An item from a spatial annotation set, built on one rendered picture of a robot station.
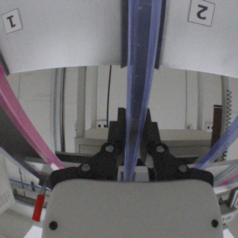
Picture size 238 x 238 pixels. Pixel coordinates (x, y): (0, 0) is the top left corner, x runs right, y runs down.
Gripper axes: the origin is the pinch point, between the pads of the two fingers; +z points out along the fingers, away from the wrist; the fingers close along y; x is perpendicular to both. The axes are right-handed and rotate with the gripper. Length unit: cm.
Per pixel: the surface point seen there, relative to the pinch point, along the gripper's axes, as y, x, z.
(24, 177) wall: -161, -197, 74
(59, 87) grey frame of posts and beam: -21.6, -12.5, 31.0
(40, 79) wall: -119, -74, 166
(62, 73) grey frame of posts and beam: -21.0, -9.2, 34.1
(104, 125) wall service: -25, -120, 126
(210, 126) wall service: 117, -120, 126
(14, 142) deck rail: -19.0, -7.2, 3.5
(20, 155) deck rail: -19.0, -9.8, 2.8
